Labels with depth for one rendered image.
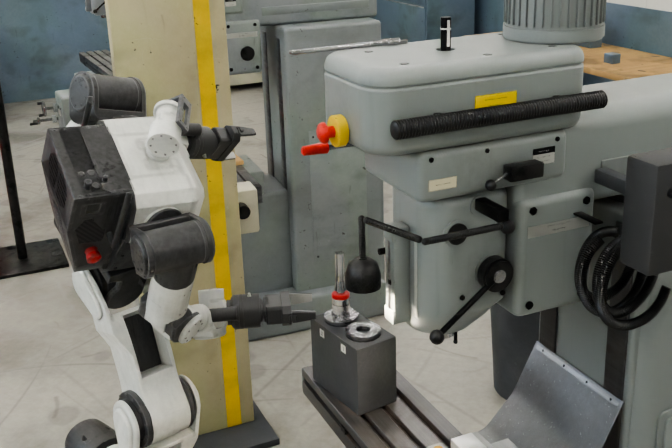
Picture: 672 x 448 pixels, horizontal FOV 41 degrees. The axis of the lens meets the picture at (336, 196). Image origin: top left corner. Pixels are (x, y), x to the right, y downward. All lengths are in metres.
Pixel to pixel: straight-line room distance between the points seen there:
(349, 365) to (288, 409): 1.85
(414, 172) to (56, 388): 3.10
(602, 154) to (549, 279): 0.28
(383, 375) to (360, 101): 0.91
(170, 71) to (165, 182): 1.47
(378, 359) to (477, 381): 2.05
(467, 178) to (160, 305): 0.71
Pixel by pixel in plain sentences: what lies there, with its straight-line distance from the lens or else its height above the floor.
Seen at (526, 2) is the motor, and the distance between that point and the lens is 1.80.
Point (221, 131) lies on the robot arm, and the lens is 2.44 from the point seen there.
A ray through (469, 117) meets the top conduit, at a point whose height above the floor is 1.80.
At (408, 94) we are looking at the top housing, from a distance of 1.58.
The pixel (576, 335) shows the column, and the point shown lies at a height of 1.18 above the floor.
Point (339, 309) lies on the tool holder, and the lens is 2.33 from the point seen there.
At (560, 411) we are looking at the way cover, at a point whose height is 1.00.
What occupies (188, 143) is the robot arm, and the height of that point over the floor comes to 1.58.
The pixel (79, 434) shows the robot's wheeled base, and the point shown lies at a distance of 2.73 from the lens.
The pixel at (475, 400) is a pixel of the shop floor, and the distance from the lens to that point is 4.16.
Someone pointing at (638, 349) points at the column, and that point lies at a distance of 2.07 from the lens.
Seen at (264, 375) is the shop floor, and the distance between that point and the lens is 4.37.
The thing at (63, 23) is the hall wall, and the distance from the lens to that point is 10.64.
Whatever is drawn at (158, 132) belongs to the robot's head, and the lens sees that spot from 1.85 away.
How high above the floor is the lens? 2.20
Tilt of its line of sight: 19 degrees down
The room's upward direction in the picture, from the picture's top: 2 degrees counter-clockwise
